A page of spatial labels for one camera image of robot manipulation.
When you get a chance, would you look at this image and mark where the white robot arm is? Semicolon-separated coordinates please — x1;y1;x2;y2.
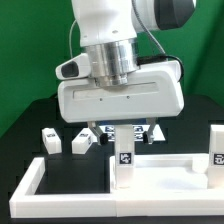
56;0;196;145

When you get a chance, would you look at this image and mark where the white camera cable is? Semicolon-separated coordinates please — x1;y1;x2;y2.
68;19;78;63

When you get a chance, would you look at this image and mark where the white desk top tray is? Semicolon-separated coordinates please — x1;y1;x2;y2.
110;153;224;192

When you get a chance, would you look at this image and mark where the white L-shaped fence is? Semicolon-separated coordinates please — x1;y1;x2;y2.
9;157;224;218

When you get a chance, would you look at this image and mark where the fiducial marker sheet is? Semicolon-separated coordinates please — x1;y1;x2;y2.
101;125;165;142

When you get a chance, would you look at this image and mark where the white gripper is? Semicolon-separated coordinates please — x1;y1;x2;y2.
55;53;184;145

